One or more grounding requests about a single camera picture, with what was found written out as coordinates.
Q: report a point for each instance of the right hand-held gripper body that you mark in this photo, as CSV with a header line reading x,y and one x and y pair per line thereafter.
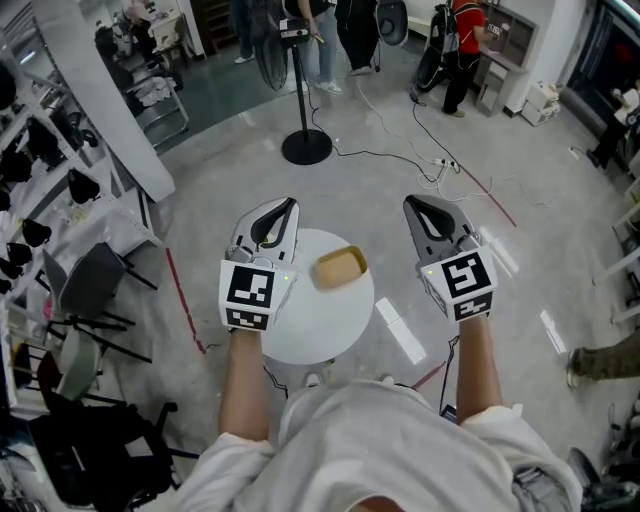
x,y
465,285

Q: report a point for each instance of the person's right shoe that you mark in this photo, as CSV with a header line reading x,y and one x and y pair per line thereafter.
x,y
386,379

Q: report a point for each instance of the person's white shirt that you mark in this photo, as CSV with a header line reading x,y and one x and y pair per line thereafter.
x,y
380,450

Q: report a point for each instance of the white round table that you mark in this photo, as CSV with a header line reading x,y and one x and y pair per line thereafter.
x,y
320,325

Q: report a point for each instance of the white egg chair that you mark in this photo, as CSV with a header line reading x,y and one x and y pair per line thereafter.
x,y
392,22

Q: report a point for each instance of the dark wooden stairs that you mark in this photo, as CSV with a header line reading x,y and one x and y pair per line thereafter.
x,y
215,22

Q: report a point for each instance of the black stand with screen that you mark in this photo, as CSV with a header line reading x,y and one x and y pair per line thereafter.
x,y
306,147

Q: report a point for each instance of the group of black headsets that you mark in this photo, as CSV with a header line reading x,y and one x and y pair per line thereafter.
x,y
82,186

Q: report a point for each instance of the pale folding chair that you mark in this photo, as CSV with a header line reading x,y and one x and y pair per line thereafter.
x,y
80,365

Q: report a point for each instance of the grey chair with black legs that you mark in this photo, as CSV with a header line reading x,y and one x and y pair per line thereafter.
x,y
95,280

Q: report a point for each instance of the white power strip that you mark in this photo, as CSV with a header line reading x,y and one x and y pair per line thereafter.
x,y
446,163

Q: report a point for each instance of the person's left shoe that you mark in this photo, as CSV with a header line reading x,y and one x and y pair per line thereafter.
x,y
312,380

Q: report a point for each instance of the white storage boxes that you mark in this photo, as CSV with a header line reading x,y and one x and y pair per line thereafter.
x,y
542,102

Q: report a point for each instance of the black round backpack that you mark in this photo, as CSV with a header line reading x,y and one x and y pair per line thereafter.
x,y
432,70

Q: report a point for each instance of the metal frame chair with papers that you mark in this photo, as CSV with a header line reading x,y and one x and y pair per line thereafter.
x,y
160,100

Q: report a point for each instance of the person's right forearm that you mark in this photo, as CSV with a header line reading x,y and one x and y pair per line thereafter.
x,y
477,375

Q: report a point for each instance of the white metal shelf rack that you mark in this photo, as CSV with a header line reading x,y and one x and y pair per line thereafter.
x,y
65,200

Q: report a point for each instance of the black floor fan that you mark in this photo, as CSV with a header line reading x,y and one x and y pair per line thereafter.
x,y
272,50

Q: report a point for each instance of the person's left forearm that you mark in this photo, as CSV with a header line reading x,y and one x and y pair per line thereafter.
x,y
245,390

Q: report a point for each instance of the black office chair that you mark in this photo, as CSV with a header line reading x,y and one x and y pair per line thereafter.
x,y
100,450

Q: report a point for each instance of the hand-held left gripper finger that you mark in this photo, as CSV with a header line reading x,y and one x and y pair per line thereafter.
x,y
292,240
245,225

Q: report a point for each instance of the grey cabinet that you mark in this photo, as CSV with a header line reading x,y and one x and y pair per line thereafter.
x,y
515,45

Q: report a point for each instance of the black equipment bundle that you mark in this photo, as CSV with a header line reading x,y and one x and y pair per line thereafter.
x,y
615,465

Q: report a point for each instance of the person's shoe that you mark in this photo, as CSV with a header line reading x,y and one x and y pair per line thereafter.
x,y
386,379
312,380

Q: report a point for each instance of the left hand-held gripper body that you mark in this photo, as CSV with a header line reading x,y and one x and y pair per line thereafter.
x,y
247,292

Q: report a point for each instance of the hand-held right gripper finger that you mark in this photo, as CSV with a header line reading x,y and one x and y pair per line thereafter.
x,y
459,222
419,237

